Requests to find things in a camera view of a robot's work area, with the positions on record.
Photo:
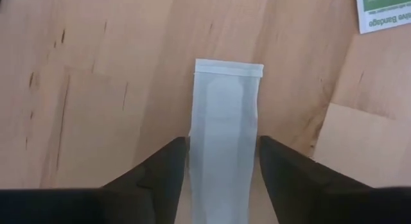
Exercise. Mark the white bandage wrapper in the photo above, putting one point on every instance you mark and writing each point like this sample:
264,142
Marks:
224,137

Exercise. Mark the green printed bandage wrapper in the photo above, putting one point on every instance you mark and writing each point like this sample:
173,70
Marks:
385,12

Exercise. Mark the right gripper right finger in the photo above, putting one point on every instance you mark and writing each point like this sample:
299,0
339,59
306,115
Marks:
305,192

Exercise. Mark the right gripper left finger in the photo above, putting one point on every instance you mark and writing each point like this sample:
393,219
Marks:
154,185

